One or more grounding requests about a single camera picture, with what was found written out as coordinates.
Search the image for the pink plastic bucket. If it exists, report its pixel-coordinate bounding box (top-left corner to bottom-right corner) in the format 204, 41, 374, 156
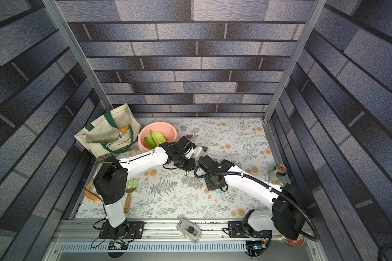
138, 122, 177, 152

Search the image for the cream canvas tote bag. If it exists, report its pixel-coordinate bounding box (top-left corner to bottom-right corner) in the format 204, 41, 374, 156
74, 104, 142, 163

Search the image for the round red gold tin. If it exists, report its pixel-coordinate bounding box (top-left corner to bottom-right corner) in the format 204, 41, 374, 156
279, 234, 306, 247

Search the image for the green shovel brown handle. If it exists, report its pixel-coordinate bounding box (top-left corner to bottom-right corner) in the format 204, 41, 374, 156
147, 132, 157, 148

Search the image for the green trowel brown handle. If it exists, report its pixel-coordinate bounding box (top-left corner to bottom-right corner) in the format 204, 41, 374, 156
151, 129, 167, 146

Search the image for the green trowel yellow blue handle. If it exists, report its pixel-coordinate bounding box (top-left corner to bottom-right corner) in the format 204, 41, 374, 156
144, 137, 154, 150

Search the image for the orange tape roll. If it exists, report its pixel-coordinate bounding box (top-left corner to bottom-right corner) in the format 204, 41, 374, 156
85, 181, 101, 202

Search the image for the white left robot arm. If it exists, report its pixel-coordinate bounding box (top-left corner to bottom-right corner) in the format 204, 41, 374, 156
93, 137, 203, 240

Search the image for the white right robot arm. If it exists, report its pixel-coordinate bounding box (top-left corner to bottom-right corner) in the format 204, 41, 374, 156
194, 156, 320, 242

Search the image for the green hand rake wooden handle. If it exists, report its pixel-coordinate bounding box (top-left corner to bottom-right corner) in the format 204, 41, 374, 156
124, 178, 139, 213

